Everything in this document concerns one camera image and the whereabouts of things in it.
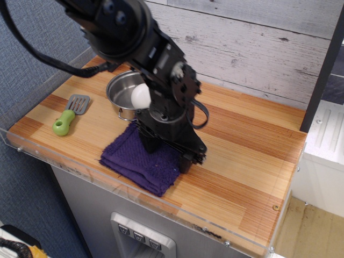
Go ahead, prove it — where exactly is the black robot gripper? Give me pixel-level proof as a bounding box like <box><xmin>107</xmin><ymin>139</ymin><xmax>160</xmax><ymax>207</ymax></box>
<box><xmin>135</xmin><ymin>106</ymin><xmax>207</xmax><ymax>174</ymax></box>

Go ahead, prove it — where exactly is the purple towel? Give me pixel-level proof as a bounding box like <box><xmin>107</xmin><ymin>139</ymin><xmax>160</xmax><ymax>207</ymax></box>
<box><xmin>99</xmin><ymin>122</ymin><xmax>181</xmax><ymax>197</ymax></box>

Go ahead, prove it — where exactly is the small steel pot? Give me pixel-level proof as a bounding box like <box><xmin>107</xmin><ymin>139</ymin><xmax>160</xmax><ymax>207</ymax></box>
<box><xmin>106</xmin><ymin>70</ymin><xmax>144</xmax><ymax>121</ymax></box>

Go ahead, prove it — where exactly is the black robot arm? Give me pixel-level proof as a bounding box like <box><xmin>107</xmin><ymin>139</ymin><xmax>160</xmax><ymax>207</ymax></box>
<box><xmin>61</xmin><ymin>1</ymin><xmax>207</xmax><ymax>173</ymax></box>

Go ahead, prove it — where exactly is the white ball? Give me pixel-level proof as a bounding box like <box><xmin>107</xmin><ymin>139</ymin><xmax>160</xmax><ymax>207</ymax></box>
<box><xmin>131</xmin><ymin>83</ymin><xmax>151</xmax><ymax>109</ymax></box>

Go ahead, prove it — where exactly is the silver dispenser button panel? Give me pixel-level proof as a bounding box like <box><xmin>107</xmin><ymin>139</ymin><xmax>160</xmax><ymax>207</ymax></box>
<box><xmin>110</xmin><ymin>212</ymin><xmax>177</xmax><ymax>257</ymax></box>

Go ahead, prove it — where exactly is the white toy sink counter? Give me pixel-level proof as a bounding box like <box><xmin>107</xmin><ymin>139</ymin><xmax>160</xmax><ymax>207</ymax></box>
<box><xmin>291</xmin><ymin>101</ymin><xmax>343</xmax><ymax>217</ymax></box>

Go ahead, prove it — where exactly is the clear acrylic table guard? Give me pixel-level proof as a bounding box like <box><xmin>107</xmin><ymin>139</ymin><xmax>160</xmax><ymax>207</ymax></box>
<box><xmin>10</xmin><ymin>33</ymin><xmax>311</xmax><ymax>256</ymax></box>

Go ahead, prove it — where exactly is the black and yellow object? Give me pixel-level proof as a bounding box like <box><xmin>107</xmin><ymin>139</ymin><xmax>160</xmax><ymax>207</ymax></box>
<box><xmin>1</xmin><ymin>225</ymin><xmax>48</xmax><ymax>257</ymax></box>

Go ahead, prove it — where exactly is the green handled grey spatula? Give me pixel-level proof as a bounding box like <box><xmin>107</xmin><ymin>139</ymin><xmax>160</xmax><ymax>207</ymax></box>
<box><xmin>52</xmin><ymin>94</ymin><xmax>90</xmax><ymax>136</ymax></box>

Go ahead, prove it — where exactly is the dark right shelf post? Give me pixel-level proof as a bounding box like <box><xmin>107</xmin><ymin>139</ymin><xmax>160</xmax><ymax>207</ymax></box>
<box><xmin>299</xmin><ymin>7</ymin><xmax>343</xmax><ymax>133</ymax></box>

